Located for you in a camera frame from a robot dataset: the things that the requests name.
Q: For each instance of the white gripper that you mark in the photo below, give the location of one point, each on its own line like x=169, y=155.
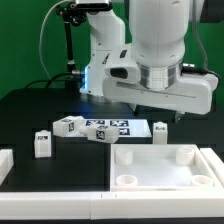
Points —
x=187, y=91

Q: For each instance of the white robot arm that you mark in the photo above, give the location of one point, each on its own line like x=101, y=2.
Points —
x=141, y=63

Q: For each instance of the tag sheet on table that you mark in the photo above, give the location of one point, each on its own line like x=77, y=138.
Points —
x=127, y=127

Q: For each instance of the white right fence bar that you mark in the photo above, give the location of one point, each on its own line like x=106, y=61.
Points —
x=214, y=162

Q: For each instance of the white fence bar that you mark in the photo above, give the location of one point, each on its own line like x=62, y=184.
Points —
x=214, y=162
x=111, y=205

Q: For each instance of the white left fence piece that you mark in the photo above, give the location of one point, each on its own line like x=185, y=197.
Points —
x=6, y=163

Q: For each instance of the white front fence bar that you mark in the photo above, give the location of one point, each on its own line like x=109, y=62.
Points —
x=111, y=205

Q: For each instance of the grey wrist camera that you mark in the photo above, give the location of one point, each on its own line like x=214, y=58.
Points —
x=121, y=67

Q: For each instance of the black camera stand pole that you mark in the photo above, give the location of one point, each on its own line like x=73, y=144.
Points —
x=72, y=16

